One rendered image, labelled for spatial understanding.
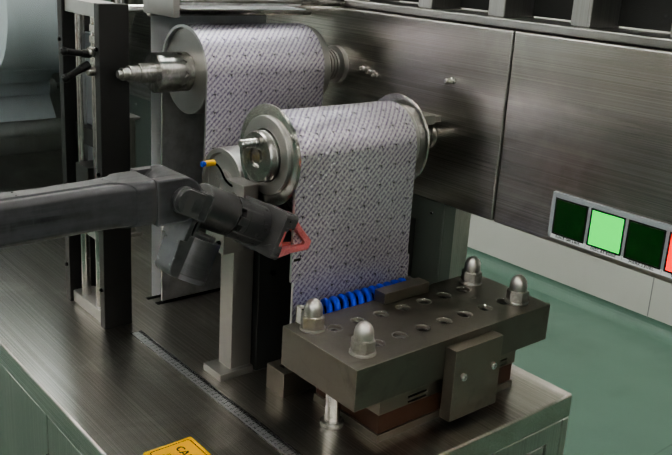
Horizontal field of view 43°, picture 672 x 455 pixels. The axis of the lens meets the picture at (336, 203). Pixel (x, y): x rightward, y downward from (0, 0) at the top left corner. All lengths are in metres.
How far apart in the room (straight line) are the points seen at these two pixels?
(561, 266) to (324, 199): 3.10
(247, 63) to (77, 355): 0.54
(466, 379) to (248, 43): 0.63
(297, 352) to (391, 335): 0.13
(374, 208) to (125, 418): 0.47
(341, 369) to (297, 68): 0.56
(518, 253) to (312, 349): 3.30
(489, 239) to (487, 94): 3.19
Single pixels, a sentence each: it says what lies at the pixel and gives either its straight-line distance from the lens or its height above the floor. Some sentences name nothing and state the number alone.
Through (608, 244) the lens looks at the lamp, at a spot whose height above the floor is 1.17.
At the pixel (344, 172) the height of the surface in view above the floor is 1.23.
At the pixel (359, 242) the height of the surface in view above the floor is 1.11.
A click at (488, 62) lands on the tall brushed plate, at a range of 1.35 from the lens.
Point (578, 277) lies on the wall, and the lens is 4.22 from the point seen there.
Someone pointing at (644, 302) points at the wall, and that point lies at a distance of 4.06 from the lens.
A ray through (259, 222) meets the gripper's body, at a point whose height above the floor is 1.18.
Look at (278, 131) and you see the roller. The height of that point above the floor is 1.29.
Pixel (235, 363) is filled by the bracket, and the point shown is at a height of 0.92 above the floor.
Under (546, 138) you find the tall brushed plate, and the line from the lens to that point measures 1.29.
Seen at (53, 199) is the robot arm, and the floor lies 1.26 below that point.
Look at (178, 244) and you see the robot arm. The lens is 1.09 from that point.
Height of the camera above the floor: 1.54
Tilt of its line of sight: 16 degrees down
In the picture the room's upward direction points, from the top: 3 degrees clockwise
